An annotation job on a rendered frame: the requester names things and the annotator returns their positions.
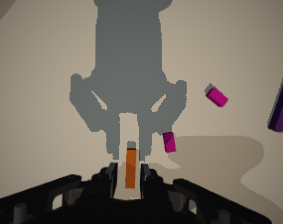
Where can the magenta rod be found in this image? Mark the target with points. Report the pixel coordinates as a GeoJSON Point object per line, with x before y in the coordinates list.
{"type": "Point", "coordinates": [216, 97]}
{"type": "Point", "coordinates": [169, 142]}

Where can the orange rectangular bar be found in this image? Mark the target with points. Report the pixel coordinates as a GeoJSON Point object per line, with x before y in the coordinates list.
{"type": "Point", "coordinates": [130, 168]}

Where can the purple rod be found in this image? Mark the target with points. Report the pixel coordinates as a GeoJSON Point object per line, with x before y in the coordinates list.
{"type": "Point", "coordinates": [276, 123]}

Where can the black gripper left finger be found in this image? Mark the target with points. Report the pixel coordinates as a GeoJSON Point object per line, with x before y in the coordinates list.
{"type": "Point", "coordinates": [21, 206]}

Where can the grey rod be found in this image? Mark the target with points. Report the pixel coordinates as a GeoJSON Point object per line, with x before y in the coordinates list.
{"type": "Point", "coordinates": [191, 205]}

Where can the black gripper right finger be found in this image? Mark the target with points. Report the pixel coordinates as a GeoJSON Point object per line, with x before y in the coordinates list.
{"type": "Point", "coordinates": [211, 207]}

